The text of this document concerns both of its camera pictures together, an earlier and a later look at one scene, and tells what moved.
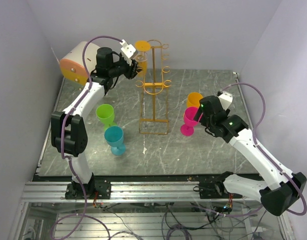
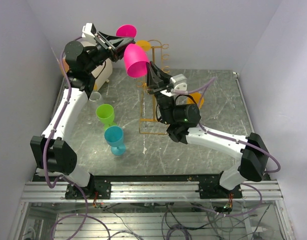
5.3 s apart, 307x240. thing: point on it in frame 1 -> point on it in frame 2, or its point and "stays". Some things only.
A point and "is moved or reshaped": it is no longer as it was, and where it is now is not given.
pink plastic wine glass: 189,114 is moved or reshaped
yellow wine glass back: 193,99 stays
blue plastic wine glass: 114,137 stays
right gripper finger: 198,115 -> 155,77
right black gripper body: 204,121 -> 162,97
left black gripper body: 125,69 -> 103,52
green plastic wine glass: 105,113 stays
